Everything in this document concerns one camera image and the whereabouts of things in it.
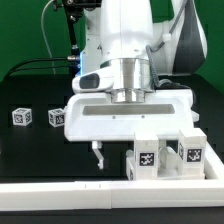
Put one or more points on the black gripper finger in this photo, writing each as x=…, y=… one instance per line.
x=162, y=144
x=98, y=155

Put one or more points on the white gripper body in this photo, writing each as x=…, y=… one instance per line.
x=92, y=114

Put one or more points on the white chair seat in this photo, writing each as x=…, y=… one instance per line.
x=167, y=165

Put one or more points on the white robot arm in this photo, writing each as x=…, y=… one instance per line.
x=128, y=95

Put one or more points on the white chair nut cube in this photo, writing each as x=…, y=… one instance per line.
x=22, y=116

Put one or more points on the white obstacle fence wall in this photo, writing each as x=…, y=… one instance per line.
x=119, y=194

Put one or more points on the black camera stand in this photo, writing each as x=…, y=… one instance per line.
x=74, y=10

